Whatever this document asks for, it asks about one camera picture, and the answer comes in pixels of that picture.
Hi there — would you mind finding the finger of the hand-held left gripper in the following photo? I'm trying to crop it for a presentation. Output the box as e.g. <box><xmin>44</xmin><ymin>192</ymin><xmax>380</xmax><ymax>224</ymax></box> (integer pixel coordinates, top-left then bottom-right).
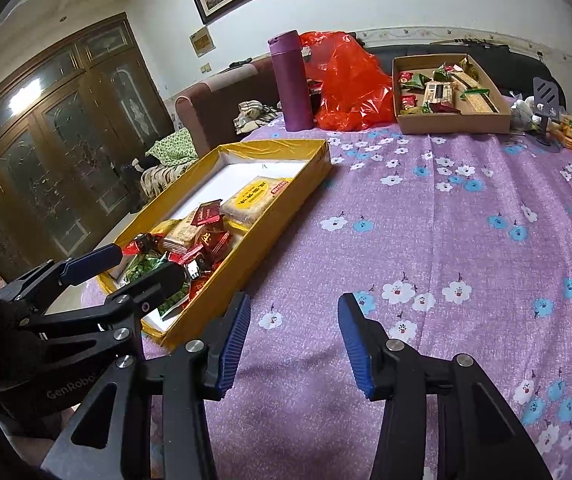
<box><xmin>21</xmin><ymin>262</ymin><xmax>187</xmax><ymax>341</ymax></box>
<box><xmin>0</xmin><ymin>243</ymin><xmax>124</xmax><ymax>303</ymax></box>

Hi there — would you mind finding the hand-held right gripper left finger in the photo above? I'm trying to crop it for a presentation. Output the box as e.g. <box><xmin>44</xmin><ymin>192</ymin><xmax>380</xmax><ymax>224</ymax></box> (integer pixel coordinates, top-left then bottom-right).
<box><xmin>41</xmin><ymin>291</ymin><xmax>253</xmax><ymax>480</ymax></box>

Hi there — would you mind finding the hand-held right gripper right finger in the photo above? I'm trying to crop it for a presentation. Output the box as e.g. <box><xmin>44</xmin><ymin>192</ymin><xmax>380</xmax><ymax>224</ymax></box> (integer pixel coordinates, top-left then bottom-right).
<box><xmin>337</xmin><ymin>292</ymin><xmax>554</xmax><ymax>480</ymax></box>

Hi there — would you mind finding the green pea snack packet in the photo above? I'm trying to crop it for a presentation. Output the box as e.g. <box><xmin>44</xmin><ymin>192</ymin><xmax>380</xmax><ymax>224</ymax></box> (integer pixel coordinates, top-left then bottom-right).
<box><xmin>125</xmin><ymin>252</ymin><xmax>167</xmax><ymax>282</ymax></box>

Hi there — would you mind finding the dark green snack packet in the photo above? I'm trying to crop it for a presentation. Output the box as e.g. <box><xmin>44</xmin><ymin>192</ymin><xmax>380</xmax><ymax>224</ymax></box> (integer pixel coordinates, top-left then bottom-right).
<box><xmin>157</xmin><ymin>285</ymin><xmax>190</xmax><ymax>317</ymax></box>

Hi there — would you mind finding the red and black candy packet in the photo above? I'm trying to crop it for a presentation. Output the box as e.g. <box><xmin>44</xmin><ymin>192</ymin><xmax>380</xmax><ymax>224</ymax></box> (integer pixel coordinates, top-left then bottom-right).
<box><xmin>181</xmin><ymin>252</ymin><xmax>213</xmax><ymax>282</ymax></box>
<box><xmin>123</xmin><ymin>233</ymin><xmax>160</xmax><ymax>257</ymax></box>

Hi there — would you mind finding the clear biscuit packet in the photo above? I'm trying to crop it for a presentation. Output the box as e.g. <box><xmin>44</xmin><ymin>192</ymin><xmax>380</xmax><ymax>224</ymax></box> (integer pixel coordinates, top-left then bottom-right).
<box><xmin>161</xmin><ymin>216</ymin><xmax>207</xmax><ymax>257</ymax></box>

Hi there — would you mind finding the dark red gold-print packet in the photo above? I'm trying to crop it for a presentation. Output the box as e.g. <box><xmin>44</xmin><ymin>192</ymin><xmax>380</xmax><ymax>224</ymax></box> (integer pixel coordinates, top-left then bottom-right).
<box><xmin>197</xmin><ymin>227</ymin><xmax>233</xmax><ymax>262</ymax></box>
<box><xmin>188</xmin><ymin>200</ymin><xmax>225</xmax><ymax>229</ymax></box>

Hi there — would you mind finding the large yellow biscuit packet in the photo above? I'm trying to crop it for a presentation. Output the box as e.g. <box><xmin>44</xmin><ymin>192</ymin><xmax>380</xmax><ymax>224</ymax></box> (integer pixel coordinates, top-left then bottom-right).
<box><xmin>220</xmin><ymin>175</ymin><xmax>297</xmax><ymax>227</ymax></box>

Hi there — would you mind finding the yellow cardboard box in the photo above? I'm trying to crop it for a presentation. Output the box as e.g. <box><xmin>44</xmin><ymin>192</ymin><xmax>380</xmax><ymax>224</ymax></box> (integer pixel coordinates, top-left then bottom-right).
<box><xmin>97</xmin><ymin>139</ymin><xmax>333</xmax><ymax>350</ymax></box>

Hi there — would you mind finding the patterned blanket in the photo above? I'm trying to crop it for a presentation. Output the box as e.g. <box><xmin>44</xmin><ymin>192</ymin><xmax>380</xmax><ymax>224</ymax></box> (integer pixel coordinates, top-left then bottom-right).
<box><xmin>138</xmin><ymin>162</ymin><xmax>197</xmax><ymax>202</ymax></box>

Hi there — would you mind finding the purple floral tablecloth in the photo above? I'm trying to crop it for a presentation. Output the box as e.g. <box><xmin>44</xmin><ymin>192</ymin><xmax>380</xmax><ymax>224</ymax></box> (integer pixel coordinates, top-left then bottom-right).
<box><xmin>81</xmin><ymin>125</ymin><xmax>572</xmax><ymax>480</ymax></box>

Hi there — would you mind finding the wooden glass-door wardrobe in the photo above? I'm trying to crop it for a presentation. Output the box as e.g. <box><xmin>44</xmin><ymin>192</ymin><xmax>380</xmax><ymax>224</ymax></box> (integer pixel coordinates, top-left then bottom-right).
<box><xmin>0</xmin><ymin>12</ymin><xmax>177</xmax><ymax>263</ymax></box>

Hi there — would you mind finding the green floral pillow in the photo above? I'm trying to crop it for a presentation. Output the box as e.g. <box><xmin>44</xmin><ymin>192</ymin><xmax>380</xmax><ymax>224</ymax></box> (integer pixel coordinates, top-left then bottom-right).
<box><xmin>145</xmin><ymin>127</ymin><xmax>197</xmax><ymax>167</ymax></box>

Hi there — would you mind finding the brown sofa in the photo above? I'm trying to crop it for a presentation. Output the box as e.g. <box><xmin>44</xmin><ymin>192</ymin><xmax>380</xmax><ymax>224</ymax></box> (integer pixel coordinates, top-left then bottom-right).
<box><xmin>173</xmin><ymin>55</ymin><xmax>287</xmax><ymax>161</ymax></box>

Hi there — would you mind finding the striped cloth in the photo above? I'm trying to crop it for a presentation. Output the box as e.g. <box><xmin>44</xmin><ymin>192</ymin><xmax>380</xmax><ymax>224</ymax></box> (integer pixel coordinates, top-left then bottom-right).
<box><xmin>233</xmin><ymin>100</ymin><xmax>285</xmax><ymax>137</ymax></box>

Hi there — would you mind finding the magenta thermos bottle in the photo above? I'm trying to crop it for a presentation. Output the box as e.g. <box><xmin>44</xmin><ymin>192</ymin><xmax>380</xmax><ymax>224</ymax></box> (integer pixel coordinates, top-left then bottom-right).
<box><xmin>267</xmin><ymin>30</ymin><xmax>315</xmax><ymax>132</ymax></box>

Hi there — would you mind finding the brown cardboard box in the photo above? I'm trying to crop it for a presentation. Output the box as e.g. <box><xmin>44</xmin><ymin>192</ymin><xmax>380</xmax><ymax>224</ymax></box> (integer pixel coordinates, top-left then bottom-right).
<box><xmin>392</xmin><ymin>53</ymin><xmax>512</xmax><ymax>135</ymax></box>

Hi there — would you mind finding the red plastic bag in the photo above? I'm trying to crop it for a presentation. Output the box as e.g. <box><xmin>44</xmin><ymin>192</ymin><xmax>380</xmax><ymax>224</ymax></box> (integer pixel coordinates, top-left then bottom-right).
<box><xmin>300</xmin><ymin>31</ymin><xmax>399</xmax><ymax>132</ymax></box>

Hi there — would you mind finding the pile of assorted snack packets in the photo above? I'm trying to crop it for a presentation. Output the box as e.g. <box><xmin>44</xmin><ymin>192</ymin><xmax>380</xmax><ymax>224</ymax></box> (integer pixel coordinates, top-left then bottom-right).
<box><xmin>398</xmin><ymin>60</ymin><xmax>499</xmax><ymax>115</ymax></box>

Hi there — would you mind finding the clear plastic bag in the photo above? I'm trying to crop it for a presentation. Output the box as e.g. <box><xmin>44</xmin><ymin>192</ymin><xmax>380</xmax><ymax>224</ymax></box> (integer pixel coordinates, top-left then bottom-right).
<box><xmin>508</xmin><ymin>97</ymin><xmax>541</xmax><ymax>133</ymax></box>

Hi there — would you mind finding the black sofa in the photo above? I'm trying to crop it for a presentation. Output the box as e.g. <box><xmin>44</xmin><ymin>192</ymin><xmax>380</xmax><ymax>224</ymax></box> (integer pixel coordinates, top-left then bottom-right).
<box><xmin>366</xmin><ymin>42</ymin><xmax>566</xmax><ymax>106</ymax></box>

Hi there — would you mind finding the small yellow wall notice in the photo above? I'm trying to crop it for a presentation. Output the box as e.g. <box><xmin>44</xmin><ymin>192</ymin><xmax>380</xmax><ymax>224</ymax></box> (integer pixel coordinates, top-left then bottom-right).
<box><xmin>189</xmin><ymin>26</ymin><xmax>215</xmax><ymax>58</ymax></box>

